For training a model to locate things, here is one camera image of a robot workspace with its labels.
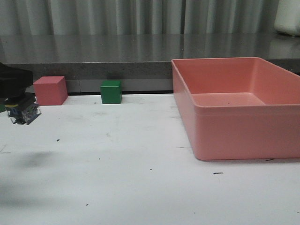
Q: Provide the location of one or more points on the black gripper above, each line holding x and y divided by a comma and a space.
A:
14, 81

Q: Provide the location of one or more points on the yellow push button switch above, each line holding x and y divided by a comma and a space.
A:
23, 109

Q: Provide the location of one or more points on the green block at left edge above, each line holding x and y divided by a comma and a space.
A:
2, 108

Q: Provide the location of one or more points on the pink cube block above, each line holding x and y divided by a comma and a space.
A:
50, 90

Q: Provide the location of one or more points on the green cube block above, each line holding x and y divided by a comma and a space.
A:
111, 92

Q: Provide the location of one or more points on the grey stone counter ledge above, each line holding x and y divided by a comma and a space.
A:
141, 62

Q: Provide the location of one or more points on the pink plastic bin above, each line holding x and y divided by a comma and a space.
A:
238, 108

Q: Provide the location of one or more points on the white container on counter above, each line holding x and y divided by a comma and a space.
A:
287, 18

